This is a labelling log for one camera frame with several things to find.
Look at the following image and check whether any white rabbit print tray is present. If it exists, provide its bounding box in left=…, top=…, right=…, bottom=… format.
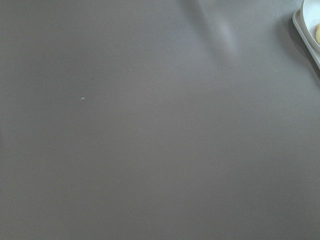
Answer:
left=292, top=9, right=320, bottom=72

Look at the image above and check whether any golden baked donut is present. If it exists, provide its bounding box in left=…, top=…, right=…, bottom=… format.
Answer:
left=315, top=23, right=320, bottom=45

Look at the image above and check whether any white round bowl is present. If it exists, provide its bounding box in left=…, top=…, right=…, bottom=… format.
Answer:
left=300, top=0, right=320, bottom=52

